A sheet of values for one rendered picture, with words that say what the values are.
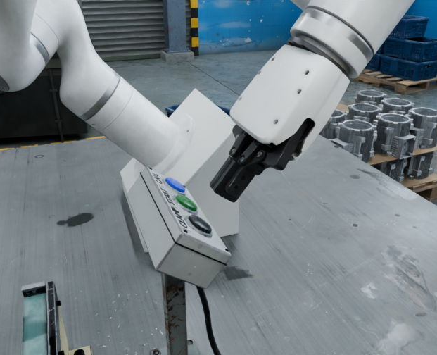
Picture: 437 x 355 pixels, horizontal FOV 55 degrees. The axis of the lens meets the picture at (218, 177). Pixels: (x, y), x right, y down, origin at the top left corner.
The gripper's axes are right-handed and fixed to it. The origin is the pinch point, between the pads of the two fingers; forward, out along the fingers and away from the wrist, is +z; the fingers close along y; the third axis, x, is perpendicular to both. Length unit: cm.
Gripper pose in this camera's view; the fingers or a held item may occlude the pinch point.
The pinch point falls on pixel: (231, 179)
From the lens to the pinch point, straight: 45.3
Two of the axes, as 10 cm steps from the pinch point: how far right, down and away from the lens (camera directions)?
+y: 3.6, 4.2, -8.3
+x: 7.3, 4.2, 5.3
